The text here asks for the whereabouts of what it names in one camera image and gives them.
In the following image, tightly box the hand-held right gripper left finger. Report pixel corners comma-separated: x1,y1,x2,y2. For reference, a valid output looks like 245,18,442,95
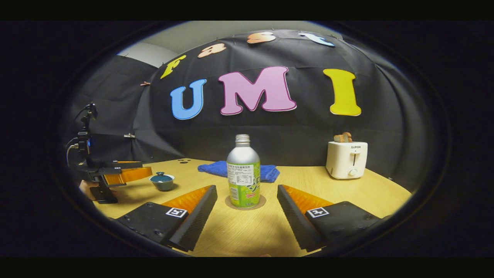
116,185,218,252

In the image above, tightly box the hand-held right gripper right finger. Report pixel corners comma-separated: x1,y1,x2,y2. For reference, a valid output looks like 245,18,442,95
277,184,382,252

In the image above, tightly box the white ceramic teacup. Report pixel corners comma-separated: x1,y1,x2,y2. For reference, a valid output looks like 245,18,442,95
149,174,175,192

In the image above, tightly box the round brown coaster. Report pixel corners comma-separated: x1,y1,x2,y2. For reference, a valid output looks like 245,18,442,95
225,194,267,211

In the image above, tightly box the silver green water bottle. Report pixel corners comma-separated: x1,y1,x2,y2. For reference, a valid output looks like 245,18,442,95
226,134,261,209

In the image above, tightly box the blue towel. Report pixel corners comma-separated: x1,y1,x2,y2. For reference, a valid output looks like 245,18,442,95
198,161,281,183

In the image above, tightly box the white toaster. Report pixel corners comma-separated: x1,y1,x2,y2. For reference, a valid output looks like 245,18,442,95
325,141,368,180

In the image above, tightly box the black backdrop cloth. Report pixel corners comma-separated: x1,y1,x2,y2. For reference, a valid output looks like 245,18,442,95
62,29,421,190

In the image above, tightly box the thin grey cable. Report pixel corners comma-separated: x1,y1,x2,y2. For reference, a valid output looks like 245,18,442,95
66,142,80,167

